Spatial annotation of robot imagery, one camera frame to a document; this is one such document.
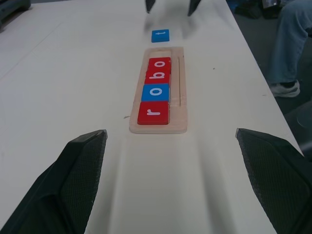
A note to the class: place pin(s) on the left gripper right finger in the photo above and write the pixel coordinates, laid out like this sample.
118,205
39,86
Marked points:
280,185

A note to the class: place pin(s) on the red letter b block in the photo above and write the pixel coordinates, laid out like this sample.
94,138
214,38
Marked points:
152,79

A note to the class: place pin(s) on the black bags pile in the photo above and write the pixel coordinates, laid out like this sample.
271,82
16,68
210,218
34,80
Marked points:
253,8

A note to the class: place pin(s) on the wooden letter tray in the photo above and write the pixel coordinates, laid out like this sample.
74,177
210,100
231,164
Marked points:
179,114

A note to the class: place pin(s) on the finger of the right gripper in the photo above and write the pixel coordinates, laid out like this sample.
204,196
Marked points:
193,6
150,4

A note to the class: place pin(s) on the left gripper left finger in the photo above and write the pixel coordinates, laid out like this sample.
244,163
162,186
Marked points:
61,190

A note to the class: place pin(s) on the red letter o block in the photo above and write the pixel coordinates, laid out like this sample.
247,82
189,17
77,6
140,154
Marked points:
153,61

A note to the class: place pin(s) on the black handheld controller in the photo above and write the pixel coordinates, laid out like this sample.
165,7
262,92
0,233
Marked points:
11,11

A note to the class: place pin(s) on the grey sneaker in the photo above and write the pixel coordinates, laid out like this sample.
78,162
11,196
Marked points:
285,89

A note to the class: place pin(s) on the blue letter o block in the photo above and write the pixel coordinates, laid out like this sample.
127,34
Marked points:
146,96

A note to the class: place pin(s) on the blue letter t block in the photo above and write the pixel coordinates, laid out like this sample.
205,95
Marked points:
156,38

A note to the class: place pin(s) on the person's leg in blue jeans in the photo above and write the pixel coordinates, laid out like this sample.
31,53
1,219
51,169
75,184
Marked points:
290,44

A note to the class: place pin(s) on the red letter r block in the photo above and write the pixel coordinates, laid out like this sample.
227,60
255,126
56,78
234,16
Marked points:
161,119

